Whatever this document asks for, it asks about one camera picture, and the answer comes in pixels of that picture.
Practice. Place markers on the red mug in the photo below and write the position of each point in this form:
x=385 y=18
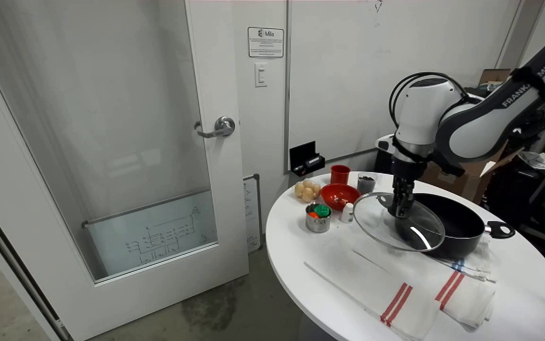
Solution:
x=340 y=174

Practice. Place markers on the white light switch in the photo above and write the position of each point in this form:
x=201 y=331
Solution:
x=260 y=75

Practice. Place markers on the glass pot lid black knob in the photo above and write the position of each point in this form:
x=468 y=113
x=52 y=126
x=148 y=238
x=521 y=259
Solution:
x=419 y=230

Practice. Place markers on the white towel red stripes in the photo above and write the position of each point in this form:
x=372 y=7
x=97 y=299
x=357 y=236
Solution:
x=406 y=291

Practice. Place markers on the small white bottle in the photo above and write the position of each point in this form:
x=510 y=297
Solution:
x=347 y=213

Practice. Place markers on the red bowl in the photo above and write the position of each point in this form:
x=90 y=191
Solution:
x=336 y=196

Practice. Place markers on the black open case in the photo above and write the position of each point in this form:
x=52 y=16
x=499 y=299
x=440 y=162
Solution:
x=306 y=160

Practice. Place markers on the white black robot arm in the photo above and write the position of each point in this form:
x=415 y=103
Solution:
x=436 y=119

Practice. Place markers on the black cooking pot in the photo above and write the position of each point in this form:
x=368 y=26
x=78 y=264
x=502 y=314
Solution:
x=464 y=229

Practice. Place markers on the white wall sign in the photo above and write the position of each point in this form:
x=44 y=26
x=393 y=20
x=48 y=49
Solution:
x=266 y=43

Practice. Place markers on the white door with handle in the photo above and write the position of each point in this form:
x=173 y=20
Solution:
x=120 y=155

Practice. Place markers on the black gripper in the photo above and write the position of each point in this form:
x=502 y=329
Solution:
x=404 y=181

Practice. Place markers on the clear measuring cup dark contents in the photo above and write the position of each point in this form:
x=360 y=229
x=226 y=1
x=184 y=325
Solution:
x=366 y=185

